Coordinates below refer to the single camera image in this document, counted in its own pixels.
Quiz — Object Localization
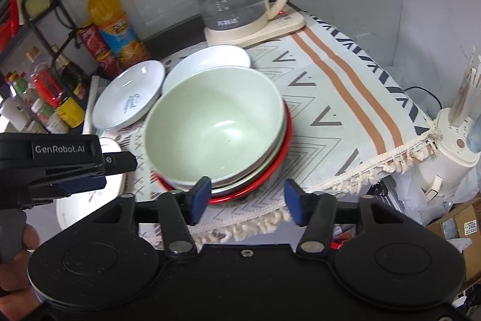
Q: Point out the white printed plate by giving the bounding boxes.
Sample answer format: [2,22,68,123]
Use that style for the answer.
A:
[92,60,166,131]

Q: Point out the white plastic bottle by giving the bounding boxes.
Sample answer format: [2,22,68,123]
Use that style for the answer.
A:
[0,97,31,132]

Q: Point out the black appliance cable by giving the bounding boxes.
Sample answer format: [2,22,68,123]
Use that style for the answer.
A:
[403,85,445,112]

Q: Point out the pale green bowl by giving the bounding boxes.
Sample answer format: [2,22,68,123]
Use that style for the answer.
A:
[144,66,289,186]

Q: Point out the orange juice bottle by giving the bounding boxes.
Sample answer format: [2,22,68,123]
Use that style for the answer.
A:
[84,0,151,70]

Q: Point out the red packet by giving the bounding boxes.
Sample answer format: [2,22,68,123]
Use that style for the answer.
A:
[0,0,22,51]

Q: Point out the cardboard box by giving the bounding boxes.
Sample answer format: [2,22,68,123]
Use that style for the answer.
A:
[424,199,481,285]

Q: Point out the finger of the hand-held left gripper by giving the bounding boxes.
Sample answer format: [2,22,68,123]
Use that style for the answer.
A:
[31,172,109,200]
[98,151,138,177]

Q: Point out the patterned tablecloth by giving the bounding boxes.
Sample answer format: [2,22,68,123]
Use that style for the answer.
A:
[113,11,443,245]

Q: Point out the cork stopper clear bottle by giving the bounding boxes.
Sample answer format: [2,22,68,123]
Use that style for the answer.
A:
[23,46,43,75]

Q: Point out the dark yellow label sauce bottle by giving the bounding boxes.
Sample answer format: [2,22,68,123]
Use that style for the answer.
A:
[52,45,87,128]

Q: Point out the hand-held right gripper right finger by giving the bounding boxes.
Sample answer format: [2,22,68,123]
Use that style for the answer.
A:
[283,178,399,258]

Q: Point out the white blender appliance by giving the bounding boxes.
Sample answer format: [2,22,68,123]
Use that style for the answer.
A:
[413,108,481,194]

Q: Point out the cream kettle base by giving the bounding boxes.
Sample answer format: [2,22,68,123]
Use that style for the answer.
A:
[204,3,306,49]

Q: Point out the person's left hand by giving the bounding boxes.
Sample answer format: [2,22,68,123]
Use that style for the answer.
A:
[0,223,42,304]

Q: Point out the red cola cans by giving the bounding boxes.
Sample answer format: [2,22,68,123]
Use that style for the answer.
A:
[77,24,121,80]

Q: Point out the red rimmed plate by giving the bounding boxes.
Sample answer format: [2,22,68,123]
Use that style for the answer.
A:
[152,101,294,205]

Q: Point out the red lid clear bottle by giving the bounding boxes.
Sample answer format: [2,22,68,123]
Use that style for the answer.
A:
[32,70,65,110]

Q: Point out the white cap seasoning jar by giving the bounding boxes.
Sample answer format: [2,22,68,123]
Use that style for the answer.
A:
[32,99,71,134]

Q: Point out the white floral plate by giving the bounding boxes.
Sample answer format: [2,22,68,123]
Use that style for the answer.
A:
[56,138,127,232]

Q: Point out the wide white bowl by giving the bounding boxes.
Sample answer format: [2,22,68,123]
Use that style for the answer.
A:
[161,45,252,96]

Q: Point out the clear plastic bag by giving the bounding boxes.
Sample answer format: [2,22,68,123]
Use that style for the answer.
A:
[396,156,453,226]

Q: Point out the yellow green sponge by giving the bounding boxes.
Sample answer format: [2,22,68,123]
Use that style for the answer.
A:
[23,0,52,20]

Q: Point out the black metal rack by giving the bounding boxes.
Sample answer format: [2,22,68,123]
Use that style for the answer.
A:
[0,0,99,135]

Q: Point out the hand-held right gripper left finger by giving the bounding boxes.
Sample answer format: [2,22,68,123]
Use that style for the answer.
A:
[108,176,212,258]

